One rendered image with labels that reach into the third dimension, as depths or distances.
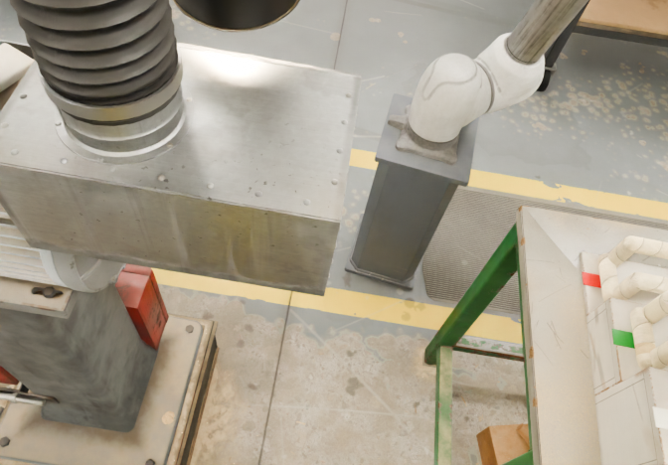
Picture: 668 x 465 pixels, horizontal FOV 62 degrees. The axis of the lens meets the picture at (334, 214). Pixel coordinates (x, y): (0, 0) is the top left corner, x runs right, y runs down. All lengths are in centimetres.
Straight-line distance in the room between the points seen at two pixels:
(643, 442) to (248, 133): 78
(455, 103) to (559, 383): 73
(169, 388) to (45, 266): 99
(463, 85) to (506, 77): 15
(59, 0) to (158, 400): 139
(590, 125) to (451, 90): 168
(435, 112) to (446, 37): 175
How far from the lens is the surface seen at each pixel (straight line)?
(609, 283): 123
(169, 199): 47
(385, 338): 208
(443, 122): 153
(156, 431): 167
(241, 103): 52
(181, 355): 172
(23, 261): 77
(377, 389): 201
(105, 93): 44
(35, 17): 42
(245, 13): 55
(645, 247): 123
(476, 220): 243
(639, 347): 111
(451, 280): 224
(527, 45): 153
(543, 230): 129
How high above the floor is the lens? 190
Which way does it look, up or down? 56 degrees down
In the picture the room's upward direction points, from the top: 11 degrees clockwise
